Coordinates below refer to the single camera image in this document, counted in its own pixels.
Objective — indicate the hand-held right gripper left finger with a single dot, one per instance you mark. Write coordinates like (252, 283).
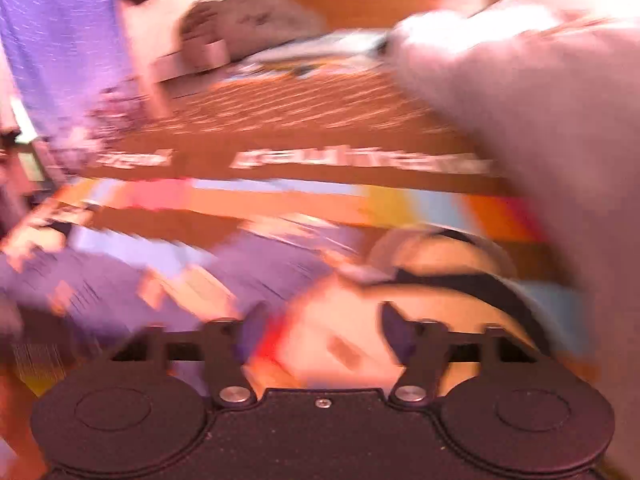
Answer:
(255, 330)

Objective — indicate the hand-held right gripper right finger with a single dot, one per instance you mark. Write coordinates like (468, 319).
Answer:
(397, 332)

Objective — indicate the blue printed pants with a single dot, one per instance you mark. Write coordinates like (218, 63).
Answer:
(100, 280)

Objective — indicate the colourful cartoon bed sheet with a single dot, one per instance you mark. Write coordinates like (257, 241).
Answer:
(310, 125)

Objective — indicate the pale grey duvet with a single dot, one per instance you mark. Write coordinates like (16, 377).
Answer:
(550, 135)

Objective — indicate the brown quilted jacket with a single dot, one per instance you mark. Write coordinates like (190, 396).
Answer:
(250, 20)

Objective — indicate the wooden headboard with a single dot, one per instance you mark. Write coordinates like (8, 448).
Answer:
(380, 0)

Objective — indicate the blue patterned curtain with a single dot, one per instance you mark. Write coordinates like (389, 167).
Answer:
(60, 50)

